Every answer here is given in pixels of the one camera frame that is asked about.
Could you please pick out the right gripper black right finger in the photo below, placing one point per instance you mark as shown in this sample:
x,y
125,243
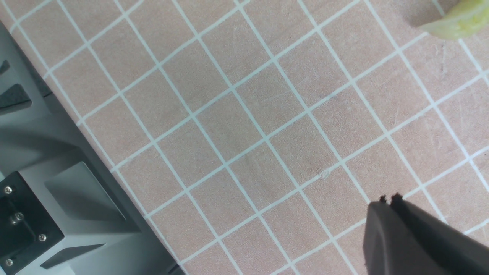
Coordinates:
x,y
453,251

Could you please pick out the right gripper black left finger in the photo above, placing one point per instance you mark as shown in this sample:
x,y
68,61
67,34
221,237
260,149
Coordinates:
x,y
389,247

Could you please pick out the greenish dumpling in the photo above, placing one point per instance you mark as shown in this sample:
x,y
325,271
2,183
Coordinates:
x,y
463,20

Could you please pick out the pink checkered tablecloth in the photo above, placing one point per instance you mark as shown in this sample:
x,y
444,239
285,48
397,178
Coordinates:
x,y
252,134

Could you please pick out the grey robot base mount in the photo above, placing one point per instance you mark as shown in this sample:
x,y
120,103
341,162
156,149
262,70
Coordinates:
x,y
62,211

